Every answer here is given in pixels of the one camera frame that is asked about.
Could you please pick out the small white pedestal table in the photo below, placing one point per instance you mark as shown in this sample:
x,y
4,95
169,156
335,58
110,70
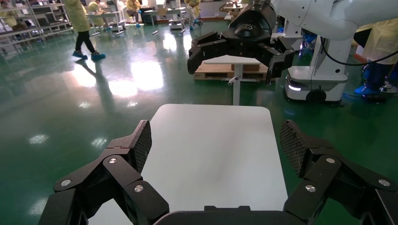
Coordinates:
x,y
238,84

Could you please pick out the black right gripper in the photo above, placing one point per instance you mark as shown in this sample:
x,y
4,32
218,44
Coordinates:
x,y
250,34

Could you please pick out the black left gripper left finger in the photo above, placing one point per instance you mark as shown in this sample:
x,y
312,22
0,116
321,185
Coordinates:
x,y
121,174

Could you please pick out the wooden pallet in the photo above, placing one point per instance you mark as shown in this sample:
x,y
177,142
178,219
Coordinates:
x,y
214,70

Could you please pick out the metal storage shelving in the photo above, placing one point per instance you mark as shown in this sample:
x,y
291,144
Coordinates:
x,y
31,18

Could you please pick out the standing person in yellow gown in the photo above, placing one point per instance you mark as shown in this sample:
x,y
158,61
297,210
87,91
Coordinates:
x,y
382,43

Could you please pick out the white work desk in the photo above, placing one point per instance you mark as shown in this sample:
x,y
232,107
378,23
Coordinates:
x,y
164,14
105,17

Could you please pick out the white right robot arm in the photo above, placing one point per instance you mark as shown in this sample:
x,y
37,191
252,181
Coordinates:
x,y
326,15

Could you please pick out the seated person in yellow coat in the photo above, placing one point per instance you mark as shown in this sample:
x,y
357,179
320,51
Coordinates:
x,y
133,7

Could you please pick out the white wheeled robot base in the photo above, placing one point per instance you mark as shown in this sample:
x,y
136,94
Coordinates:
x,y
326,77

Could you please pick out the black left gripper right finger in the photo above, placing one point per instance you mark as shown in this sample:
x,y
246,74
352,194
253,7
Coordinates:
x,y
326,174

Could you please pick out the walking person in yellow coat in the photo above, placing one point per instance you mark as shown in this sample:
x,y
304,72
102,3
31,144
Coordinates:
x,y
77,18

